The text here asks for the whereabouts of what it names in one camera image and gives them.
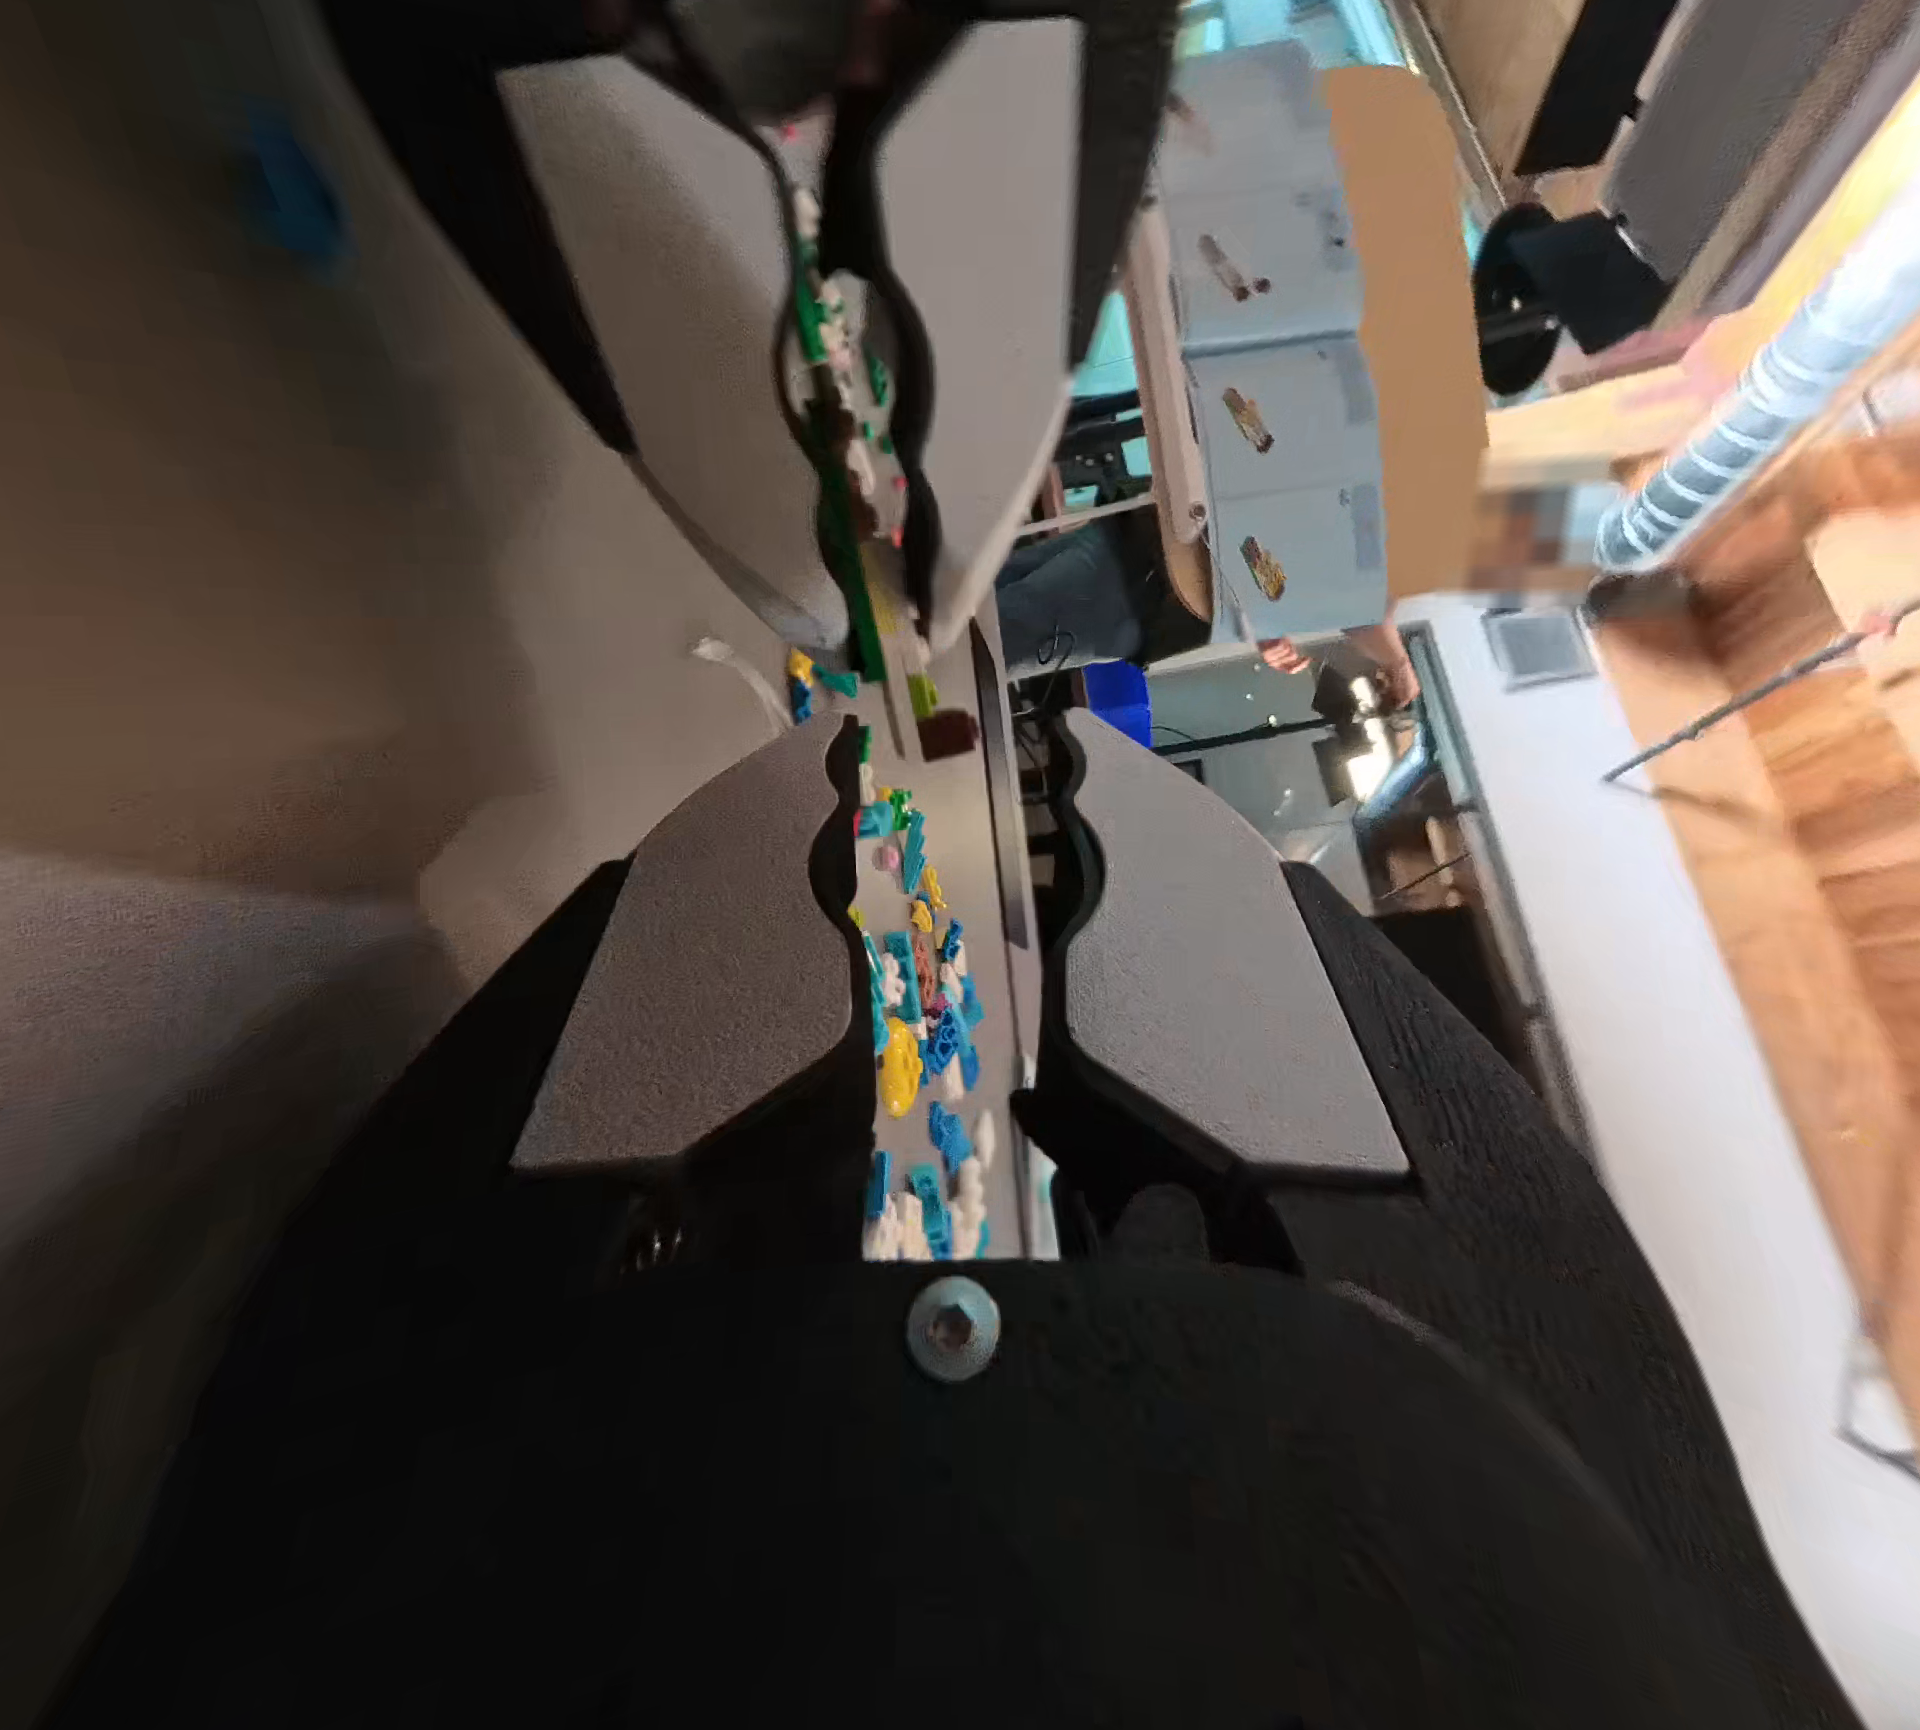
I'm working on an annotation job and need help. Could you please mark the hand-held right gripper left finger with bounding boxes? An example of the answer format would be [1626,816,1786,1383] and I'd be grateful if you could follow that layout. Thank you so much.
[511,709,879,1177]

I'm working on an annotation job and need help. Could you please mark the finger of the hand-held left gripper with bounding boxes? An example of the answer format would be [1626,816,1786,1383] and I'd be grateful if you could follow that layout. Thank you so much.
[824,12,1088,652]
[496,54,870,652]

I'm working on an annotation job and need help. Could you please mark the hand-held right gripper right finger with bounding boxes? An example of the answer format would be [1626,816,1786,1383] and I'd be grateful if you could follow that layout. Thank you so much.
[1012,707,1414,1192]

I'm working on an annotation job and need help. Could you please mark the green brick plate assembly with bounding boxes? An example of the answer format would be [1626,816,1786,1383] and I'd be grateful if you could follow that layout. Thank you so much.
[773,182,987,765]

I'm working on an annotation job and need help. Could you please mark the grey desk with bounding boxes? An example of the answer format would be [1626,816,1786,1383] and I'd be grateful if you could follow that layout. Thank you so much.
[0,0,1039,1730]

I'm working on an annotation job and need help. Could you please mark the scattered colourful toy bricks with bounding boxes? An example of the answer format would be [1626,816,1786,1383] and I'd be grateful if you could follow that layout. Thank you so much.
[787,641,1004,1262]

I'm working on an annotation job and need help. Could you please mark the cardboard box with white panels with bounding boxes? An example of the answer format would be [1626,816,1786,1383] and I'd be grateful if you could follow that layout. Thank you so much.
[1152,39,1393,646]

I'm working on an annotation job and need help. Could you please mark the shiny metal pipe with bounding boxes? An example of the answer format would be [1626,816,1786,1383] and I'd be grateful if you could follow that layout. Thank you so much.
[1354,707,1462,838]

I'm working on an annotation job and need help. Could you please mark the blue toy brick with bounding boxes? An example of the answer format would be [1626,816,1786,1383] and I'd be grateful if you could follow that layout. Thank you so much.
[244,99,357,280]

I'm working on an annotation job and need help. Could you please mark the black round-base stand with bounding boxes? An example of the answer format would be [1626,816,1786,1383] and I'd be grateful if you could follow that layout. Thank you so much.
[1473,200,1670,400]

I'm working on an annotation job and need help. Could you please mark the silver corrugated duct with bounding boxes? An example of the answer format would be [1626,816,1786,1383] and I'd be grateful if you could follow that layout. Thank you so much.
[1587,258,1920,581]

